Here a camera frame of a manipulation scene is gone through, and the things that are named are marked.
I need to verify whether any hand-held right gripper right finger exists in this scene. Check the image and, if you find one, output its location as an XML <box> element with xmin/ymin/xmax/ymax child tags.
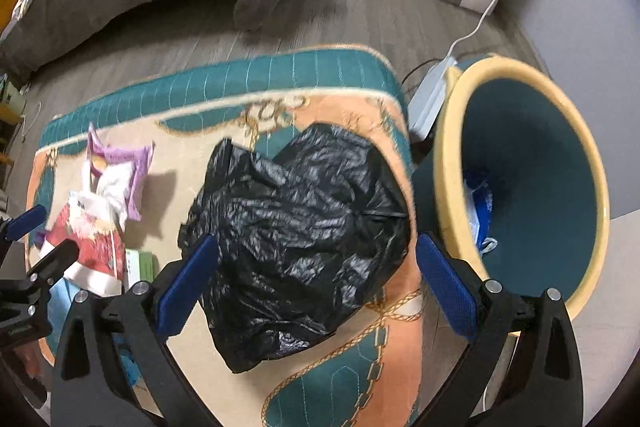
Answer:
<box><xmin>415</xmin><ymin>232</ymin><xmax>586</xmax><ymax>427</ymax></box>

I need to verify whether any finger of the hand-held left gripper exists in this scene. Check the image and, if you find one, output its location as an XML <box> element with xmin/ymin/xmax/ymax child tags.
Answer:
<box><xmin>26</xmin><ymin>238</ymin><xmax>82</xmax><ymax>294</ymax></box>
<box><xmin>0</xmin><ymin>204</ymin><xmax>49</xmax><ymax>258</ymax></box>

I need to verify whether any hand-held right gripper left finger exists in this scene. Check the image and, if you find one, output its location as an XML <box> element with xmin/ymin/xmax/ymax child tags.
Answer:
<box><xmin>50</xmin><ymin>234</ymin><xmax>221</xmax><ymax>427</ymax></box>

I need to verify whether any black plastic garbage bag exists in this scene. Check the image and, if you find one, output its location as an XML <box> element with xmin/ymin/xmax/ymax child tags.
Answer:
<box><xmin>177</xmin><ymin>123</ymin><xmax>413</xmax><ymax>375</ymax></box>

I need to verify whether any teal bin with yellow rim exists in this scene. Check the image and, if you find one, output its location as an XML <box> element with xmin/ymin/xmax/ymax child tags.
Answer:
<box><xmin>410</xmin><ymin>54</ymin><xmax>612</xmax><ymax>325</ymax></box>

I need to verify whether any red snack packet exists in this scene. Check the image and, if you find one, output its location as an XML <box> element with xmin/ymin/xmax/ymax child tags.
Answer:
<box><xmin>37</xmin><ymin>189</ymin><xmax>127</xmax><ymax>299</ymax></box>

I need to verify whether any white and green box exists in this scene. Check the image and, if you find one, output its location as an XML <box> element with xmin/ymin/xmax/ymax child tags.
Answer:
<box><xmin>122</xmin><ymin>249</ymin><xmax>159</xmax><ymax>296</ymax></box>

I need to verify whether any blue and white plastic wrapper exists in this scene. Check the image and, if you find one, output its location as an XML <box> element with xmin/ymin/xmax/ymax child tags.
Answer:
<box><xmin>462</xmin><ymin>172</ymin><xmax>497</xmax><ymax>256</ymax></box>

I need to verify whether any white sock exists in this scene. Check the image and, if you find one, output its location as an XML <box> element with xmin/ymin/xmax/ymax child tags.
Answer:
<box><xmin>97</xmin><ymin>164</ymin><xmax>134</xmax><ymax>228</ymax></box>

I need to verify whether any pink and purple wrapper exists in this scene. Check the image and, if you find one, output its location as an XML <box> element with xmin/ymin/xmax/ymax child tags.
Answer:
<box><xmin>87</xmin><ymin>123</ymin><xmax>155</xmax><ymax>222</ymax></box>

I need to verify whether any white power strip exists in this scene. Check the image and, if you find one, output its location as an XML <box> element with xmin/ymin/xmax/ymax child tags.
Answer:
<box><xmin>407</xmin><ymin>59</ymin><xmax>462</xmax><ymax>141</ymax></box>

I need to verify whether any teal and peach patterned rug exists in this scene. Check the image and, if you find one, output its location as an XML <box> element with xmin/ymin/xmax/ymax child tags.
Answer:
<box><xmin>22</xmin><ymin>44</ymin><xmax>426</xmax><ymax>427</ymax></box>

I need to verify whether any thin white floor cable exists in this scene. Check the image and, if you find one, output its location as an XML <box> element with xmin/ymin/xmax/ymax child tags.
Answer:
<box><xmin>20</xmin><ymin>101</ymin><xmax>44</xmax><ymax>144</ymax></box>

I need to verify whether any black cable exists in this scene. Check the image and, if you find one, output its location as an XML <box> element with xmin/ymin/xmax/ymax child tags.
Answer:
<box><xmin>400</xmin><ymin>59</ymin><xmax>442</xmax><ymax>88</ymax></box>

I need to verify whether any white power cable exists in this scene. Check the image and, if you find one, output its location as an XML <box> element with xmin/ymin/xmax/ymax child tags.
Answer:
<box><xmin>442</xmin><ymin>0</ymin><xmax>523</xmax><ymax>68</ymax></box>

